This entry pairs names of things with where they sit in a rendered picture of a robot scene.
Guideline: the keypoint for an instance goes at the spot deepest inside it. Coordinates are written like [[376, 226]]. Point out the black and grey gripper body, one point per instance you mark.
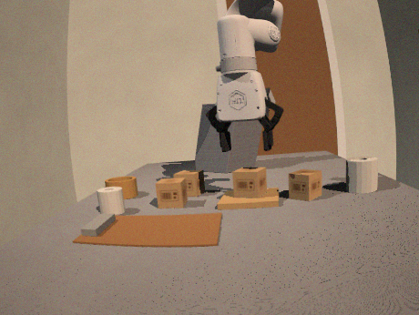
[[241, 96]]

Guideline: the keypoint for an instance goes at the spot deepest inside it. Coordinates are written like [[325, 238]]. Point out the tan cardboard carton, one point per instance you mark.
[[249, 182], [305, 184], [172, 193]]

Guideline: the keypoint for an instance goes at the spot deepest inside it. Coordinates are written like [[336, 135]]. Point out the white cylinder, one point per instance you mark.
[[111, 200]]

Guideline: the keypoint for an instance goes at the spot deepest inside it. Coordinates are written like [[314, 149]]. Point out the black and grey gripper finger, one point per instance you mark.
[[268, 127], [222, 128]]

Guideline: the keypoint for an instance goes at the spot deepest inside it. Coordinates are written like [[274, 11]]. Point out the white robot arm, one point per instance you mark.
[[238, 34]]

